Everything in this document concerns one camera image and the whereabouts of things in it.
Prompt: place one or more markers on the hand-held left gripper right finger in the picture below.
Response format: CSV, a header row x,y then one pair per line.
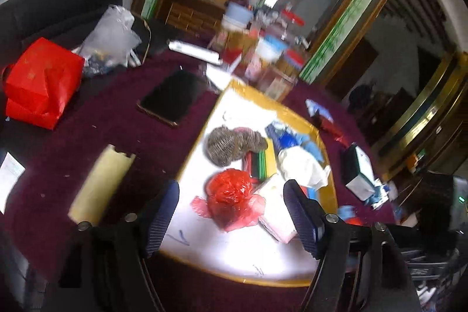
x,y
303,220

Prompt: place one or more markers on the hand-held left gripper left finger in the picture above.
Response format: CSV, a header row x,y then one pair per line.
x,y
162,220

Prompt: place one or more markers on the pink tissue pack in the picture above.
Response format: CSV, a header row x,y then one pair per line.
x,y
276,209

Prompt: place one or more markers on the blue terry towel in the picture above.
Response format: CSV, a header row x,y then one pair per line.
x,y
343,212

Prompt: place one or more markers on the red plastic bag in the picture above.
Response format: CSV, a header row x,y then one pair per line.
x,y
228,195
353,220

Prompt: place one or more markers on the blue knitted cloth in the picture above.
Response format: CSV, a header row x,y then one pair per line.
x,y
310,147

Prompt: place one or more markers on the blue white bagged cloth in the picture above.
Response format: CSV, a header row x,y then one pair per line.
x,y
283,136

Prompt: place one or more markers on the white tray yellow rim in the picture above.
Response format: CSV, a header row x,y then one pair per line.
x,y
234,103

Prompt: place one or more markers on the red green pad stack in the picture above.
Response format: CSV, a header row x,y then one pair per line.
x,y
257,165

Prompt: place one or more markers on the beige cardboard piece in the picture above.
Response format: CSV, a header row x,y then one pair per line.
x,y
98,184

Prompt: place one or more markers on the black and white box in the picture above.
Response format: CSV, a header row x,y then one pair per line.
x,y
351,162

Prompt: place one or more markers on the golden pillar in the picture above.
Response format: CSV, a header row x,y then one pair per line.
x,y
424,103

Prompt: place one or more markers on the brown knitted cloth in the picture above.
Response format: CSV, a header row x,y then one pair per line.
x,y
223,145

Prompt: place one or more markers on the dark red packet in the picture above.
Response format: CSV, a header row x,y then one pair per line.
x,y
329,127

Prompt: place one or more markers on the maroon tablecloth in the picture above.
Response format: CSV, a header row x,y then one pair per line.
x,y
109,122

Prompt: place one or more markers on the blue white packet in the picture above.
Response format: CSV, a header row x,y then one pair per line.
x,y
314,107

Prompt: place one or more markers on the black smartphone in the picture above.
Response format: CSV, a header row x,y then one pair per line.
x,y
168,98

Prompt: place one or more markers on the dark hanging coat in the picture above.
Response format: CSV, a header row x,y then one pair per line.
x,y
360,96

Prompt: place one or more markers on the white paper card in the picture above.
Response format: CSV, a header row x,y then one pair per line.
x,y
219,76

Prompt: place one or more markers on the white paper slip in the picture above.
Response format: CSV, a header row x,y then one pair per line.
x,y
9,173

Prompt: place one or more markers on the clear jar red lid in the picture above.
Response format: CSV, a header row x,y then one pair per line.
x,y
294,58

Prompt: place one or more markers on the white flat box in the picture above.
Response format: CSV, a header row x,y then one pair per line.
x,y
193,50

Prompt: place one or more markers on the clear jar blue label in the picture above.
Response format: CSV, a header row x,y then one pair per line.
x,y
270,49

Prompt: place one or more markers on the red gift bag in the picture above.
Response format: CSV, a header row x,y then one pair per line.
x,y
40,81

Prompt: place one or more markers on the clear jars with red lids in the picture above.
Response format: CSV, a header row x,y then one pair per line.
x,y
234,45

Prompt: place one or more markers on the bamboo decal panel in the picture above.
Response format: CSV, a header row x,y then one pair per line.
x,y
340,30

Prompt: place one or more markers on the clear plastic bag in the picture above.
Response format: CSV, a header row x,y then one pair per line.
x,y
109,34

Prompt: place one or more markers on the pale blue basin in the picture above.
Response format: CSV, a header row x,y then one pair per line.
x,y
237,14

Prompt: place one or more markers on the black sofa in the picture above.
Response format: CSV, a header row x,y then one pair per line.
x,y
55,8

